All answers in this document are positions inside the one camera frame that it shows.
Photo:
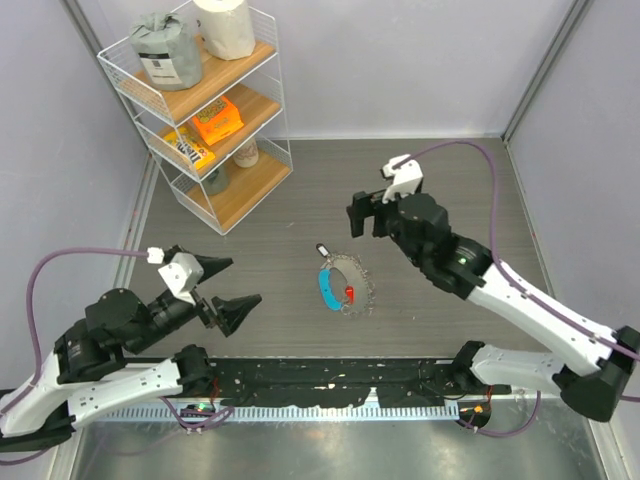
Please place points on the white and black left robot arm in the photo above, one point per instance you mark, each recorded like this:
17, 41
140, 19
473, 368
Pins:
71, 386

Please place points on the orange snack box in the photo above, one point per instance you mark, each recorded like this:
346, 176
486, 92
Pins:
217, 121

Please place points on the yellow candy bag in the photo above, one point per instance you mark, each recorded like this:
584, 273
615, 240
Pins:
190, 145

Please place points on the white wire wooden shelf rack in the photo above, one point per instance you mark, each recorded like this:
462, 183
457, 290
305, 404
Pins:
203, 87

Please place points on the grey wrapped paper roll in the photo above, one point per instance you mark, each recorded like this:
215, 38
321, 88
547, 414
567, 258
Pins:
167, 51

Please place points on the white patterned cup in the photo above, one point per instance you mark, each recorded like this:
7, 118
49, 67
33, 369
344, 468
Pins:
247, 155

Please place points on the grey green cup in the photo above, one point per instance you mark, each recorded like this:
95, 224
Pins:
216, 182

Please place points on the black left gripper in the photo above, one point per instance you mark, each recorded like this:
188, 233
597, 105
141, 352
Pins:
232, 314

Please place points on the red key tag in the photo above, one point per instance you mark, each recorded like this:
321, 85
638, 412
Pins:
350, 294

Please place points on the white slotted cable duct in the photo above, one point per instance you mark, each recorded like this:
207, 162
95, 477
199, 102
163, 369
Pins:
369, 411

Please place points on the metal key organizer blue handle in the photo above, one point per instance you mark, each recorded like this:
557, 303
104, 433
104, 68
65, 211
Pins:
345, 285

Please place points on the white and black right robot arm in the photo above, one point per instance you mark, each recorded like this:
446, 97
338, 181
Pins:
588, 365

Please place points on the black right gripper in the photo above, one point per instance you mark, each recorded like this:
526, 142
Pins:
364, 206

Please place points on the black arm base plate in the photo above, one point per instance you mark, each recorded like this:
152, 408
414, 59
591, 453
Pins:
336, 382

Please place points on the silver key with black tag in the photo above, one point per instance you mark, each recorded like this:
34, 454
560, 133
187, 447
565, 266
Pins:
323, 251

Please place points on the white paper towel roll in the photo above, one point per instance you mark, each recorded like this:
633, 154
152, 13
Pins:
226, 28

